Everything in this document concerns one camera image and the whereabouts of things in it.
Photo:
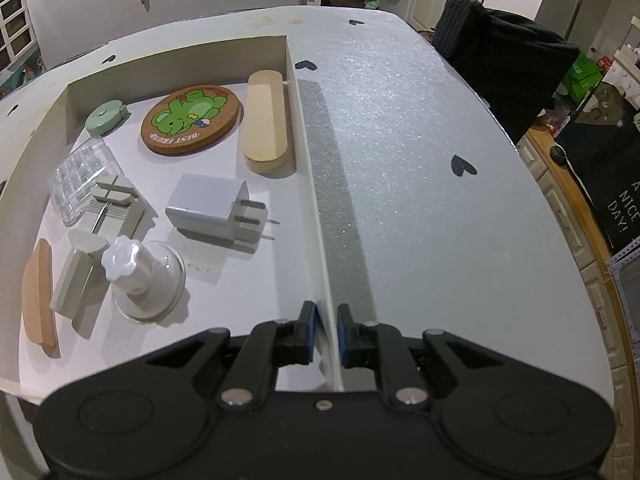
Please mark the white plastic drawer unit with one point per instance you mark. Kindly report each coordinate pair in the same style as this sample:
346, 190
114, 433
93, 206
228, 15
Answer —
17, 30

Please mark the black printed cloth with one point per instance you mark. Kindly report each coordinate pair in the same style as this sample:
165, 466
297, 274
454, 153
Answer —
605, 160

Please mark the clear plastic blister case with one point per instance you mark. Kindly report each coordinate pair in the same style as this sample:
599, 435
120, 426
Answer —
82, 177

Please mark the green round tape measure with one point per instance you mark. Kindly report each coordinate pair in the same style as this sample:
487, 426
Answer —
105, 119

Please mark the round cork frog coaster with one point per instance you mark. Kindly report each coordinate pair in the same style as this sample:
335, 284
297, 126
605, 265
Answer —
190, 120

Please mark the brown oblong piece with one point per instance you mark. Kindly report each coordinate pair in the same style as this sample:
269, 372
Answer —
39, 295

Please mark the grey watch link tool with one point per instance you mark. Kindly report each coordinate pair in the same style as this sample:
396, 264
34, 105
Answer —
72, 280

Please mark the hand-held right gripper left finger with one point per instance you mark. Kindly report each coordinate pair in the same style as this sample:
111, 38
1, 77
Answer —
310, 332

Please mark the white shelf rack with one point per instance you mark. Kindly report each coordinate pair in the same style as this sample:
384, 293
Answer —
627, 67

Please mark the white mop pole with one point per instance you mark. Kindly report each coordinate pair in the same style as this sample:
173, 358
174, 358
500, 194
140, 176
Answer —
580, 7

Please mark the oblong wooden tray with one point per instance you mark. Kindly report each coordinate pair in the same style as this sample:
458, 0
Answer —
265, 120

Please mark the white charger plug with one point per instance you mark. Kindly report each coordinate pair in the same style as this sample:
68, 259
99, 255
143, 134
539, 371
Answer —
205, 205

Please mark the grey perforated sheet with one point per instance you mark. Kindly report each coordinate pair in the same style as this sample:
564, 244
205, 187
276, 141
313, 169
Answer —
625, 295

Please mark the clear suction cup knob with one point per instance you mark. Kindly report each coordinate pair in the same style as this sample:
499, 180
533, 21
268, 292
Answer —
132, 270

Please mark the green shopping bag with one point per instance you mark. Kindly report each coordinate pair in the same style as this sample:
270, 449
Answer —
582, 77

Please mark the white shallow cardboard box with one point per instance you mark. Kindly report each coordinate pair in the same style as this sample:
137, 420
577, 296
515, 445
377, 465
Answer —
290, 275

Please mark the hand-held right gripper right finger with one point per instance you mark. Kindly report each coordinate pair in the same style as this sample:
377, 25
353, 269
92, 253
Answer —
343, 335

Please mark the wood-top low cabinet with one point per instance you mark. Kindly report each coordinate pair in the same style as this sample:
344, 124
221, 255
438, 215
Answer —
565, 220

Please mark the black cloth-covered chair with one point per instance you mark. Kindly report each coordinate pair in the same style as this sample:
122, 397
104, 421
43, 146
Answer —
505, 65

